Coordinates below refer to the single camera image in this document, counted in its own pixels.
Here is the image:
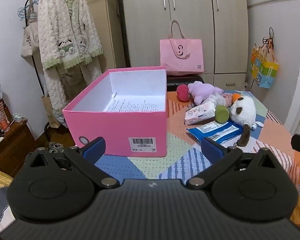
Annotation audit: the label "red plush toy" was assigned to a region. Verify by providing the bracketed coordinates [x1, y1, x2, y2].
[176, 84, 190, 102]

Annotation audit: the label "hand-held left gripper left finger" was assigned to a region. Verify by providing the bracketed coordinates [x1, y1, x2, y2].
[27, 137, 120, 188]

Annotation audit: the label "small packet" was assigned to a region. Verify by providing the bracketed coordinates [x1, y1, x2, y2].
[11, 114, 28, 123]

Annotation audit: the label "beige wardrobe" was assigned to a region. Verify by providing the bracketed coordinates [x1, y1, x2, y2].
[104, 0, 249, 90]

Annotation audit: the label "patchwork blanket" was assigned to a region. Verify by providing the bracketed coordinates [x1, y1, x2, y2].
[95, 90, 300, 195]

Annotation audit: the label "blue and white packet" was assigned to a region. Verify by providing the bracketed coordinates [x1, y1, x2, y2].
[186, 119, 244, 145]

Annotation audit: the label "white mesh bath sponge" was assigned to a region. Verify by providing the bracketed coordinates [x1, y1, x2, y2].
[210, 91, 227, 107]

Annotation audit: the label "fluffy cream pajama jacket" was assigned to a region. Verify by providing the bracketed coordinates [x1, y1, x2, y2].
[37, 0, 104, 70]

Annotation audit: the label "purple plush toy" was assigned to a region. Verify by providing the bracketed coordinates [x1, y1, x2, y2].
[187, 81, 224, 105]

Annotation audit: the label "pink floral scrunchie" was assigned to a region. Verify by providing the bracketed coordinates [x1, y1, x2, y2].
[222, 92, 234, 107]

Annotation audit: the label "orange drink bottle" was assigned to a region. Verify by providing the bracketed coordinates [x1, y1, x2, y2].
[0, 107, 10, 133]

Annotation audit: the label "green cup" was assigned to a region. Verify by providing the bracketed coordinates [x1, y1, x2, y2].
[215, 104, 230, 123]

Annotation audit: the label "black clothes rack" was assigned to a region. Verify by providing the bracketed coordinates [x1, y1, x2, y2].
[25, 0, 73, 98]

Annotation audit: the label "black suitcase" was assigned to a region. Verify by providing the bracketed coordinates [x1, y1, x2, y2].
[166, 74, 205, 93]

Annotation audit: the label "printed paper sheet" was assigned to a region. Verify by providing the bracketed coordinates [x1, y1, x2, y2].
[103, 92, 165, 112]

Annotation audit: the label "white plush cat toy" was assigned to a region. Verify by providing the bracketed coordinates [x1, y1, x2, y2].
[229, 93, 264, 148]

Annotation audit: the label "pink cardboard box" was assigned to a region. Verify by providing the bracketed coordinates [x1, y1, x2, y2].
[62, 66, 168, 157]

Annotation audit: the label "colourful paper gift bag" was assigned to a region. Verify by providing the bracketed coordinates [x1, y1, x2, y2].
[250, 42, 280, 89]

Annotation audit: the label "wooden cabinet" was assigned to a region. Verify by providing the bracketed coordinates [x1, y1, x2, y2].
[0, 119, 37, 178]

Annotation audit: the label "grey sneaker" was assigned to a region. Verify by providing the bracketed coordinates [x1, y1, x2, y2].
[49, 142, 65, 153]

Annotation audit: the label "orange and black cord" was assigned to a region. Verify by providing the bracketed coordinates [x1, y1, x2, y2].
[262, 27, 275, 48]

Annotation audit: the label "canvas tote bag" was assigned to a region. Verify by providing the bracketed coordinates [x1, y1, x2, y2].
[20, 0, 40, 59]

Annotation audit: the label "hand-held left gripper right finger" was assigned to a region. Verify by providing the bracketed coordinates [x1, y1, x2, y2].
[186, 137, 278, 189]

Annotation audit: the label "blue wire hangers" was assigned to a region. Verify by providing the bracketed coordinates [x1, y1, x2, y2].
[17, 0, 40, 20]

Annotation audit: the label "pink tote bag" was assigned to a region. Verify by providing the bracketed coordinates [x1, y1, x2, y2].
[159, 19, 205, 75]

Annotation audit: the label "brown paper bag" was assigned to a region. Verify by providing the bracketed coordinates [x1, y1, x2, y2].
[41, 94, 62, 128]

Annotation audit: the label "white tissue pack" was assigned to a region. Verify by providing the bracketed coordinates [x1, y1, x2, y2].
[184, 98, 218, 125]

